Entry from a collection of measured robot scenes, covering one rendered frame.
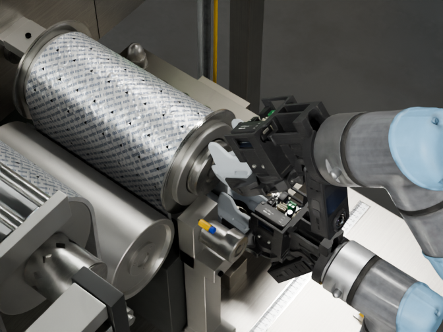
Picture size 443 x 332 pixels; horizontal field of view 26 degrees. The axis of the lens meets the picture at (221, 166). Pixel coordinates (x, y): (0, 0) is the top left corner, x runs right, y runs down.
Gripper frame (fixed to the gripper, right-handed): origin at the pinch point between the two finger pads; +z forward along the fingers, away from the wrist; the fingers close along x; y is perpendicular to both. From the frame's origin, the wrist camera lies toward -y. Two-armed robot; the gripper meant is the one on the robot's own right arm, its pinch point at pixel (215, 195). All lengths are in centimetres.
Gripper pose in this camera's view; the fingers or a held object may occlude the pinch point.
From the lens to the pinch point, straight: 135.6
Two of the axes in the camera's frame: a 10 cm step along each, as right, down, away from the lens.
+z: -7.9, -4.9, 3.7
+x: -6.2, 6.3, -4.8
